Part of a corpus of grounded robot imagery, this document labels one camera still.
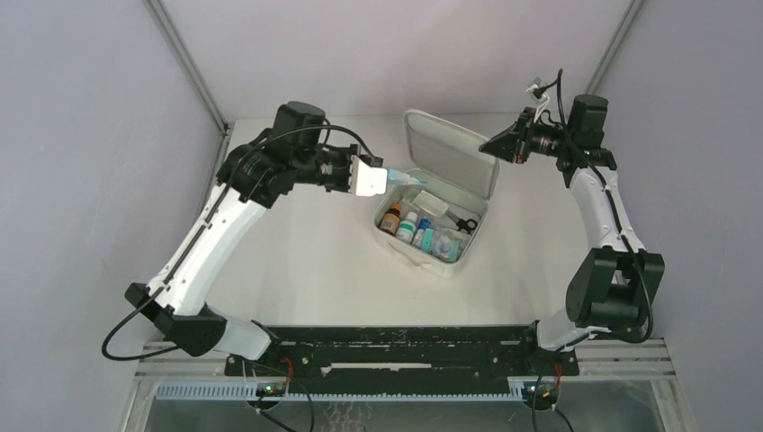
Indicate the brown bottle orange cap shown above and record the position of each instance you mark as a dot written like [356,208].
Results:
[390,220]

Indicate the grey box lid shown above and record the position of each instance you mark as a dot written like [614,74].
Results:
[451,152]

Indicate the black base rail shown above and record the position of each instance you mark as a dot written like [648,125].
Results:
[405,361]

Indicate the circuit board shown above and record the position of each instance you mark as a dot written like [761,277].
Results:
[543,391]
[271,390]

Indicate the white bottle green label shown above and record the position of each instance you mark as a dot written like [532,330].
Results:
[407,227]

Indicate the right circuit board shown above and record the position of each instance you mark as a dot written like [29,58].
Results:
[543,391]

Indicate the blue cotton ball pack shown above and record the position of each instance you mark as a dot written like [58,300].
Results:
[397,177]

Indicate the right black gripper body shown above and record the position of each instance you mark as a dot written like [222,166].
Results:
[540,138]

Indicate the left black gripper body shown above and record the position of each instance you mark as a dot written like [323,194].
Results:
[332,167]

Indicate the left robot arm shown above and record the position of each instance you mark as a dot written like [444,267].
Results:
[251,178]

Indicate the left circuit board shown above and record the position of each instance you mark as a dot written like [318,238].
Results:
[271,390]

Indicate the clear plastic swab pack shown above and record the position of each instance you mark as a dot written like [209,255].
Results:
[430,204]

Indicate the teal bagged bandage pack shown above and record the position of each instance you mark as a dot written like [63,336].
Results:
[448,244]

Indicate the grey plastic medicine box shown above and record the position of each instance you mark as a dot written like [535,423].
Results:
[461,203]

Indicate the black handled medical scissors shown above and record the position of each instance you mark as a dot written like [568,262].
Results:
[463,225]

